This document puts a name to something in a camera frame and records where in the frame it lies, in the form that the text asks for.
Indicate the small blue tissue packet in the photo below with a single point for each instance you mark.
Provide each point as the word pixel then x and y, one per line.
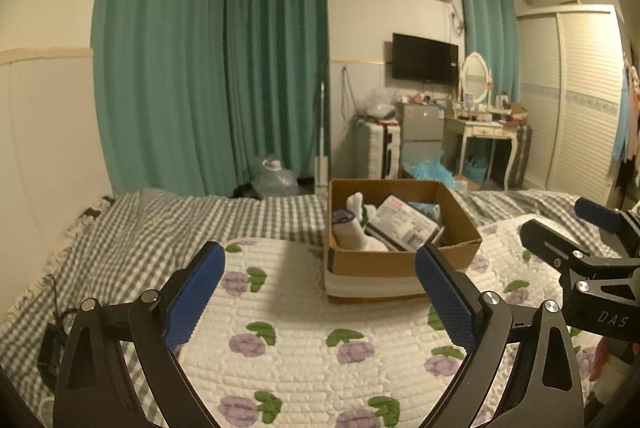
pixel 432 211

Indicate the teal curtain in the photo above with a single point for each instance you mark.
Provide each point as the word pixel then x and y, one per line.
pixel 191 93
pixel 491 29

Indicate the grey checkered bedsheet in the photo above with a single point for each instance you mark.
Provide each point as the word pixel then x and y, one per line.
pixel 102 258

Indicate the white plush toy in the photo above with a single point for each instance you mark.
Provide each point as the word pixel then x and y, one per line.
pixel 349 226

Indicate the brown cardboard box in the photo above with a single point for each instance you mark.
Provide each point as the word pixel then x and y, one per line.
pixel 366 276

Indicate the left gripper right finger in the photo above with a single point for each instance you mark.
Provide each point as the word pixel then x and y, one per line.
pixel 543 389

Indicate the white flat mop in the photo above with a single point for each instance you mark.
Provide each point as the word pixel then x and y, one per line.
pixel 321 161

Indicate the floral tissue paper pack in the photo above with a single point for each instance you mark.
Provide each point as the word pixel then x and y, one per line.
pixel 403 226

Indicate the clear water jug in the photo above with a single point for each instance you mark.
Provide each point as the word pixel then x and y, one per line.
pixel 271 179

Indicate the white dressing table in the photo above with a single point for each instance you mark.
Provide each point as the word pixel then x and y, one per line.
pixel 460 132

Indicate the teal curtain right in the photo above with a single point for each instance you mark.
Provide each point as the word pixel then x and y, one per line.
pixel 491 29

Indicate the grey mini fridge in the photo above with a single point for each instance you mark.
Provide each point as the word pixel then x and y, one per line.
pixel 421 132

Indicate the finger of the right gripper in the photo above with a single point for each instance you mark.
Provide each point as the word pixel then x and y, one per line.
pixel 553 248
pixel 606 219

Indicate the black wall television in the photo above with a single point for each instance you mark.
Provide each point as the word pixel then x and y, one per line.
pixel 425 60

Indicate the hanging clothes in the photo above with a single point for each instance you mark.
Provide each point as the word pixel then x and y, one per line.
pixel 625 154

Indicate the white floral quilt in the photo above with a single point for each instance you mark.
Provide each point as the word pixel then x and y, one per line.
pixel 270 348

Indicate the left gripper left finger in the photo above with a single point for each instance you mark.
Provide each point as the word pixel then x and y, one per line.
pixel 94 387

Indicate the white suitcase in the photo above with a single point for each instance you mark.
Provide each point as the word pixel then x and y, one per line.
pixel 377 150

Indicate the teal curtain left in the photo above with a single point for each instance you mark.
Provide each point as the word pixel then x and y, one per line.
pixel 191 93

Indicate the white oval vanity mirror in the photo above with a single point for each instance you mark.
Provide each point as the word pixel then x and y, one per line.
pixel 474 80

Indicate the white sliding wardrobe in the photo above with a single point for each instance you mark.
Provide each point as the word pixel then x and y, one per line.
pixel 571 82

